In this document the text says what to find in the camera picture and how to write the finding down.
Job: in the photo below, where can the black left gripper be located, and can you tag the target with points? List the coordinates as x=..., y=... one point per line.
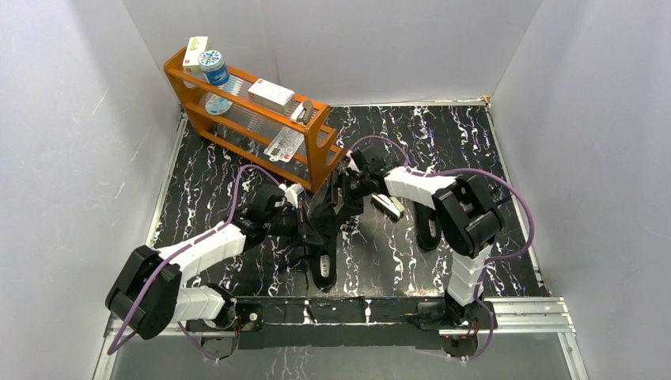
x=312, y=230

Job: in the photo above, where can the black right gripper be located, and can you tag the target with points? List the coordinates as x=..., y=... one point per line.
x=351, y=207

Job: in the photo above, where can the black canvas shoe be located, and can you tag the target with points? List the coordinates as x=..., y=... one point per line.
x=322, y=260
x=428, y=227

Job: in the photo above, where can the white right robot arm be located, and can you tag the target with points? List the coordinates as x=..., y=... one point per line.
x=458, y=210

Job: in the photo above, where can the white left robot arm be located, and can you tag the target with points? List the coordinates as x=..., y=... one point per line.
x=151, y=293

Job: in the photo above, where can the clear plastic packet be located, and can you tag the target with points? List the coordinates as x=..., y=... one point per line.
x=284, y=145

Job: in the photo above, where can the orange wooden shelf rack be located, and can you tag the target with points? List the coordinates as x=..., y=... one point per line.
x=248, y=128

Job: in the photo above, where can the white rectangular box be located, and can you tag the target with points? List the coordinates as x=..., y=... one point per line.
x=272, y=96

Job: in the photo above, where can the light blue round disc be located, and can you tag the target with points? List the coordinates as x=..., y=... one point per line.
x=216, y=105

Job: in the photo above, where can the blue lidded round jar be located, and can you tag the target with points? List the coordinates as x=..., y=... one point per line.
x=214, y=67

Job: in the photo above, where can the white yellow carton box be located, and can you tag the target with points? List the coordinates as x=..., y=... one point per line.
x=195, y=47

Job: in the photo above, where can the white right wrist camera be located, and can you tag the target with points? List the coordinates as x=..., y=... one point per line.
x=349, y=164

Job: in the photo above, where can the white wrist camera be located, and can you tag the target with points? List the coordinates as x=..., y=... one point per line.
x=349, y=164
x=292, y=193

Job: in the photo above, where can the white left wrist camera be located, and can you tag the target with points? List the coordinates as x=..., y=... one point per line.
x=292, y=193

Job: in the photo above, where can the aluminium frame rail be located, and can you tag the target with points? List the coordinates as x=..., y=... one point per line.
x=511, y=315

